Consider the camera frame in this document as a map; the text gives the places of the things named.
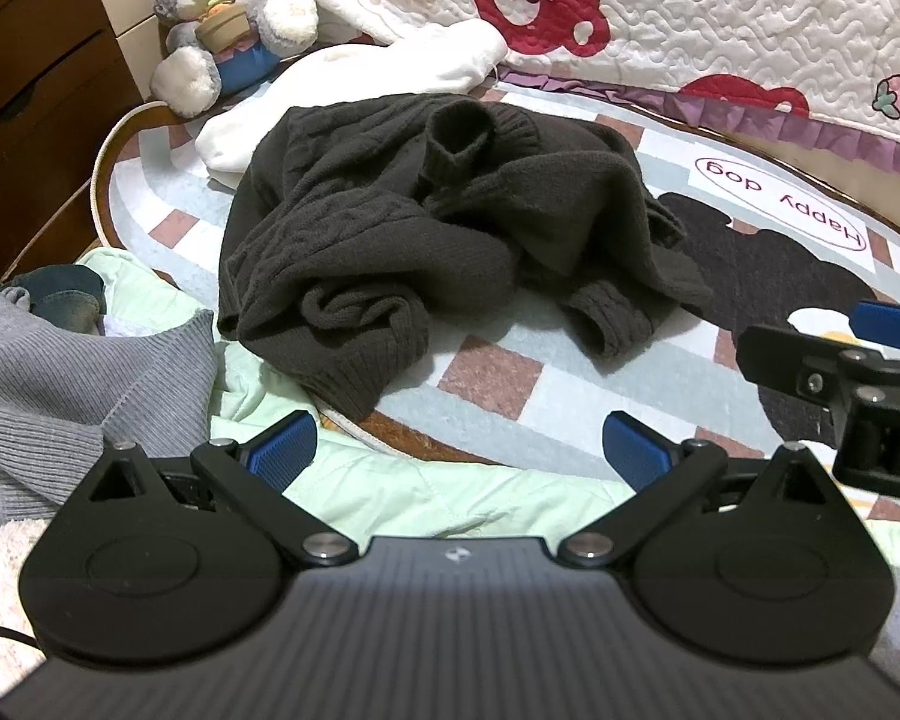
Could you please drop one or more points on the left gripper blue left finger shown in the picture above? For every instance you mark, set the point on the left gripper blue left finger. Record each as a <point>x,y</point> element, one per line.
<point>264,464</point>

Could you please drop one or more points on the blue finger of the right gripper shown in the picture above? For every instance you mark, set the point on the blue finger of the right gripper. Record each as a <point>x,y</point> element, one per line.
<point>876,321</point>

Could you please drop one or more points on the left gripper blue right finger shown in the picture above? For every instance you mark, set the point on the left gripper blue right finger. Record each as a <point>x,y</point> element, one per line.
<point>651,463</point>

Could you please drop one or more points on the dark brown knit sweater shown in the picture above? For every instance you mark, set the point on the dark brown knit sweater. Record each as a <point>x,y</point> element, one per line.
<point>356,224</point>

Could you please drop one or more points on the light green quilted blanket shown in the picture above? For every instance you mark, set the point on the light green quilted blanket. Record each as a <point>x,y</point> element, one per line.
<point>357,490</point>

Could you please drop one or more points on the checkered dog print blanket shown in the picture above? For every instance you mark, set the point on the checkered dog print blanket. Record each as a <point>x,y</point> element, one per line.
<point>518,386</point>

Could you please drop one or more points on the grey ribbed knit garment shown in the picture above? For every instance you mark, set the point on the grey ribbed knit garment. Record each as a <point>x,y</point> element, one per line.
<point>65,396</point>

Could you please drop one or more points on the blue denim garment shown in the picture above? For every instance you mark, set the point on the blue denim garment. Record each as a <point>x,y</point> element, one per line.
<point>71,297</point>

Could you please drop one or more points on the white quilt with red bears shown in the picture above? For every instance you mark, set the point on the white quilt with red bears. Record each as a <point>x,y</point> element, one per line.
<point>821,72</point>

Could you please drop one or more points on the grey bunny plush toy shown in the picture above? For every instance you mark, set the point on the grey bunny plush toy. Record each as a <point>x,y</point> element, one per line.
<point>219,47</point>

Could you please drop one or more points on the white folded garment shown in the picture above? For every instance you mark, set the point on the white folded garment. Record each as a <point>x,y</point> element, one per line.
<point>434,59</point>

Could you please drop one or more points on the dark wooden dresser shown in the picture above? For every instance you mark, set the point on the dark wooden dresser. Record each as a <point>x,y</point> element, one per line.
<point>63,85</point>

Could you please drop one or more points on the beige bedside cabinet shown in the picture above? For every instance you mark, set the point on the beige bedside cabinet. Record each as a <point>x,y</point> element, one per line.
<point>140,37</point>

